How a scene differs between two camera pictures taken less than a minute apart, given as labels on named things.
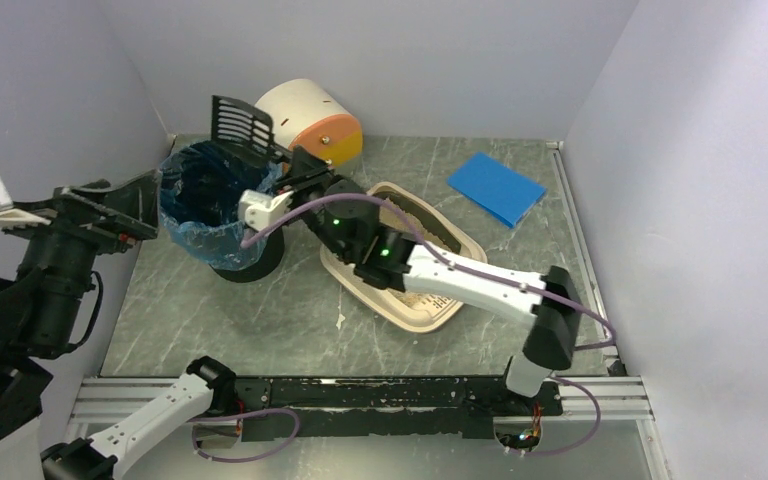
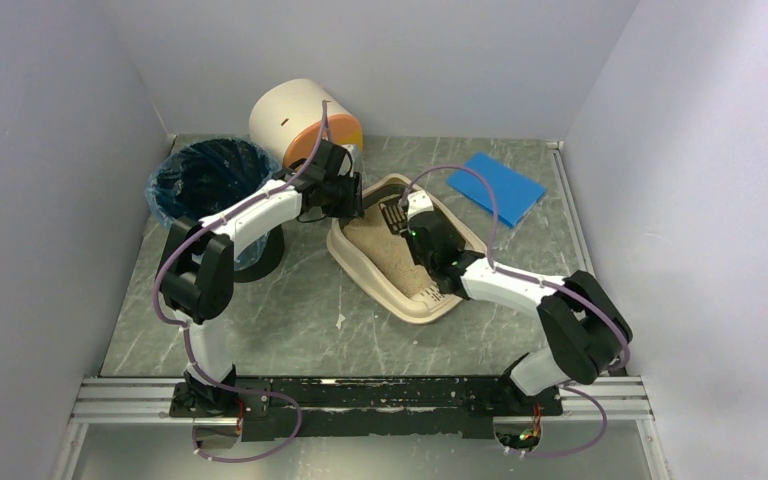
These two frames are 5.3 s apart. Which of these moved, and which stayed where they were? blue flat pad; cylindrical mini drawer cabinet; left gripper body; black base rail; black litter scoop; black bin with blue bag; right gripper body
Moved: right gripper body; left gripper body; black litter scoop
Stayed: blue flat pad; black base rail; black bin with blue bag; cylindrical mini drawer cabinet
